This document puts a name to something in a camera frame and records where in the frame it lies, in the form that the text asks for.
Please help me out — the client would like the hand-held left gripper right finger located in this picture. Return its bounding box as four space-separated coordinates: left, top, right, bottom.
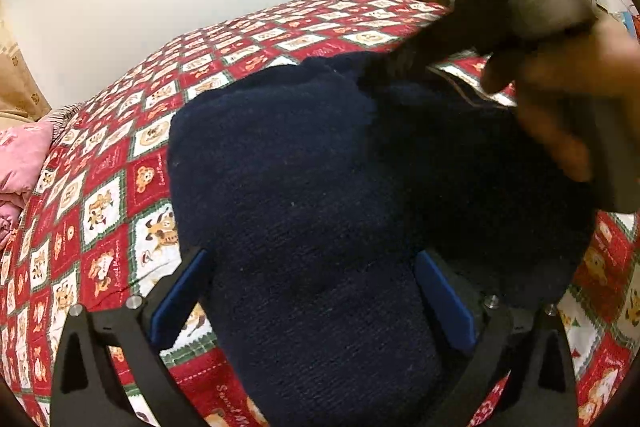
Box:
415 249 578 427

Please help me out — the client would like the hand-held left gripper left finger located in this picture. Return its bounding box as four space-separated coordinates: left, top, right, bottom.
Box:
50 248 211 427

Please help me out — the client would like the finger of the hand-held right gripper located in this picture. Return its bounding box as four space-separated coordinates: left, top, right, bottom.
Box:
357 0 506 80

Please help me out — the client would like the navy knit sweater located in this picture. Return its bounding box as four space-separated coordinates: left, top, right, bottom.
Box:
167 52 598 427

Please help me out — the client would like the person's right hand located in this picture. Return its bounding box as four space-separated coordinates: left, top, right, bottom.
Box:
482 24 640 182

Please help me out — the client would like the red printed bear blanket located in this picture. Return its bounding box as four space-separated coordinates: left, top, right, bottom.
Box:
0 0 640 427

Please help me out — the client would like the pink quilt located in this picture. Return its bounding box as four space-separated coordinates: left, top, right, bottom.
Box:
0 117 56 253

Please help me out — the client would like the striped cloth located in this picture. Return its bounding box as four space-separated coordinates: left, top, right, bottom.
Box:
47 103 83 132

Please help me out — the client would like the beige curtain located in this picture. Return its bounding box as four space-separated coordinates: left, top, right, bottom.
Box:
0 0 53 125

